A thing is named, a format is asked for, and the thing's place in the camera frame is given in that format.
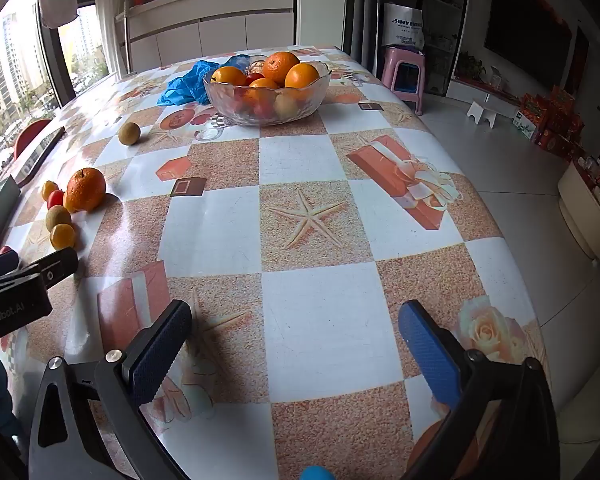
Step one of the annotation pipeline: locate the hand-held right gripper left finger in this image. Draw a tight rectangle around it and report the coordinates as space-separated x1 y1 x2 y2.
27 299 193 480

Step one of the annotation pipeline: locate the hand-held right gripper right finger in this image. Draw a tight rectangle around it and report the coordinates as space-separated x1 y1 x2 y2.
397 300 561 480

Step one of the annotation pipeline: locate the orange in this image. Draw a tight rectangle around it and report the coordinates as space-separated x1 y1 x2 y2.
63 167 107 213
284 62 321 89
211 66 247 87
262 51 301 85
249 78 280 103

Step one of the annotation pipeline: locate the red chair back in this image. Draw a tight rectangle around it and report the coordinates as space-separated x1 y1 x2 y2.
14 118 55 161

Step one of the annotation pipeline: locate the cream curved cabinet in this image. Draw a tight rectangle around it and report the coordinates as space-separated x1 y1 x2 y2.
557 157 600 261

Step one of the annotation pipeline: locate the metal pole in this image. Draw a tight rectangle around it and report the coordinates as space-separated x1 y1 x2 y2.
120 2 131 73

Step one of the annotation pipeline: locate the white and green box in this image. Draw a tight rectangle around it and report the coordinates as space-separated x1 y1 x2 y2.
511 110 538 140

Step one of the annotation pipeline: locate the small white step stool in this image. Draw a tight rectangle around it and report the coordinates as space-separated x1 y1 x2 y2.
466 100 501 128

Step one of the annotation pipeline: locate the glass fruit bowl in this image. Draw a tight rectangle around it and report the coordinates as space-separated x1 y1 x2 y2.
202 60 333 127

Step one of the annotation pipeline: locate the hanging grey cloth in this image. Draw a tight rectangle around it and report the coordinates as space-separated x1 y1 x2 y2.
37 0 78 29

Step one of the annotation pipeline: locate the stack of red gift boxes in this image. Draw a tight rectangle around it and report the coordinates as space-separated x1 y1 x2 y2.
517 85 588 161

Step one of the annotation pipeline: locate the pink plastic stool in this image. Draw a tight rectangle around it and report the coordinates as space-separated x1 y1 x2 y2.
381 46 426 116

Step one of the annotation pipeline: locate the white kitchen cabinet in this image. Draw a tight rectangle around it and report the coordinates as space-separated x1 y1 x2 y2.
115 0 298 73

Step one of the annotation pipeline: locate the white shopping bag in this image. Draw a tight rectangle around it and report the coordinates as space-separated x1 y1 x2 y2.
382 2 426 53

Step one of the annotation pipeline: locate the grey curtain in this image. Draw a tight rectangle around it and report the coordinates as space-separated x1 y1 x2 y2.
347 0 381 78

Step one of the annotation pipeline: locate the wall television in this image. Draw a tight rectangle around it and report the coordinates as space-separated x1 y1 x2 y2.
484 0 573 88

